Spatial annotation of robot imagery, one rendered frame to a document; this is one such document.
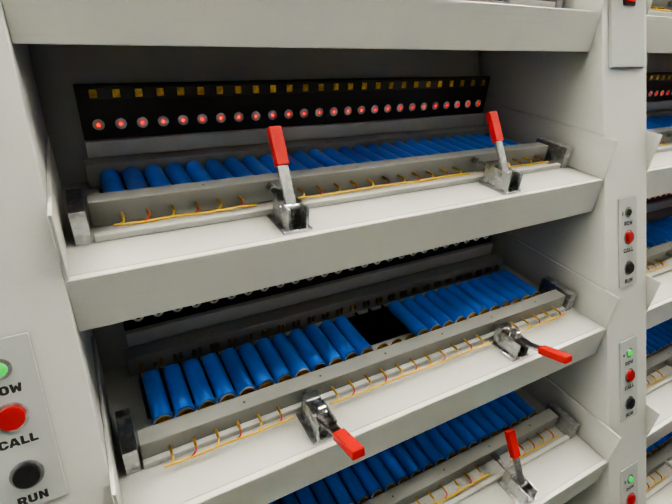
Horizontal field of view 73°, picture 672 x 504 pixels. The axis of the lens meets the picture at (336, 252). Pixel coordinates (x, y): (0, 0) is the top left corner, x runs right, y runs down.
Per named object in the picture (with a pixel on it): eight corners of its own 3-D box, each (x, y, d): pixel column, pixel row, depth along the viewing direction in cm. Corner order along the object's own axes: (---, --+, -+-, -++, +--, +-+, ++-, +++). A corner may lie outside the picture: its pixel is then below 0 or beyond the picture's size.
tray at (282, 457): (595, 353, 64) (620, 298, 59) (132, 566, 37) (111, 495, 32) (490, 280, 79) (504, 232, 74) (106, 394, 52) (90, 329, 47)
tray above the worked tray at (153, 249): (592, 211, 61) (632, 104, 54) (78, 332, 34) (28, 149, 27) (482, 163, 76) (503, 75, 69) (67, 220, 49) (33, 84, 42)
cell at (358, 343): (345, 325, 58) (373, 357, 54) (333, 328, 58) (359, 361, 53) (346, 313, 58) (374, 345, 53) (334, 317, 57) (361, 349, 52)
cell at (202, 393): (200, 368, 50) (217, 411, 45) (183, 373, 49) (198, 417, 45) (199, 356, 49) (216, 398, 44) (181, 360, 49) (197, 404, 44)
